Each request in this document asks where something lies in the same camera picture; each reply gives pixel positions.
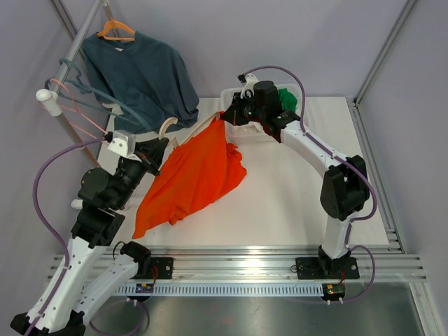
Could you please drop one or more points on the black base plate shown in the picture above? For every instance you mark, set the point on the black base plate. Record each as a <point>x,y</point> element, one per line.
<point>308,268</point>
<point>160,268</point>

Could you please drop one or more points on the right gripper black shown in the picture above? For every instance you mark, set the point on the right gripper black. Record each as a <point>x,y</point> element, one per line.
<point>234,114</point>

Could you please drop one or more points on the beige hanger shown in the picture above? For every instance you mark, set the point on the beige hanger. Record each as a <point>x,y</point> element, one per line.
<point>182,136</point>

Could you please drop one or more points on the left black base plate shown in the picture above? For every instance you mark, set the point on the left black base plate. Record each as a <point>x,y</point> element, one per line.
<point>160,268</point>

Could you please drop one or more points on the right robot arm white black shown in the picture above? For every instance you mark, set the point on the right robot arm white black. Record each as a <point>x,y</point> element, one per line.
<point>345,187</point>

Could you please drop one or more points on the white metal clothes rack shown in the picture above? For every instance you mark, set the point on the white metal clothes rack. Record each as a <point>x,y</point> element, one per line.
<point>52,96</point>

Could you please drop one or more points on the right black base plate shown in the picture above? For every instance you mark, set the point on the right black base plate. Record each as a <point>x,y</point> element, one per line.
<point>308,268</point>

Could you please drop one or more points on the blue hanger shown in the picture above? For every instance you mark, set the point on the blue hanger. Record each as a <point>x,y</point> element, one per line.
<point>128,115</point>

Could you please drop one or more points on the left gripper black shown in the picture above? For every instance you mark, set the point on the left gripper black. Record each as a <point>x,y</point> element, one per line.
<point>150,154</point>

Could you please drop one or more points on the pink wire hanger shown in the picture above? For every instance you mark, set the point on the pink wire hanger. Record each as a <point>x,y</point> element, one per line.
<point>76,109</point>

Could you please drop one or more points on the blue grey t shirt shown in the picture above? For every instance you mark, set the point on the blue grey t shirt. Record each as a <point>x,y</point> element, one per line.
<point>146,74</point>

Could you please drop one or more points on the green t shirt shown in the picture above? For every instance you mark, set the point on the green t shirt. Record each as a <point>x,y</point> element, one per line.
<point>288,100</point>

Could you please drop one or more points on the white slotted cable duct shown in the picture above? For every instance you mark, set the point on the white slotted cable duct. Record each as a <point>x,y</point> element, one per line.
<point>220,290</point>

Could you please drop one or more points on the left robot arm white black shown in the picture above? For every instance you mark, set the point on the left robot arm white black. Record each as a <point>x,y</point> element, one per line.
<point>68,304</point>

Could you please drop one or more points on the aluminium mounting rail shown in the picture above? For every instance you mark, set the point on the aluminium mounting rail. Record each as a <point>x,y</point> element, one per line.
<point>273,263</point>

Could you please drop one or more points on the orange t shirt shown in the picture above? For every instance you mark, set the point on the orange t shirt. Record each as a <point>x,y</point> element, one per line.
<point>196,174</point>

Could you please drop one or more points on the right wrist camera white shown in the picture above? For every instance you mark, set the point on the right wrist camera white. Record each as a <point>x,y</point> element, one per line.
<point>248,81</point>

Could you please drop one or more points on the white plastic basket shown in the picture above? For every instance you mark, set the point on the white plastic basket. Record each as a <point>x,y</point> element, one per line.
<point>253,132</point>

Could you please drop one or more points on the orange hanger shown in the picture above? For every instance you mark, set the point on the orange hanger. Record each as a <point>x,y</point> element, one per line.
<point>110,31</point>

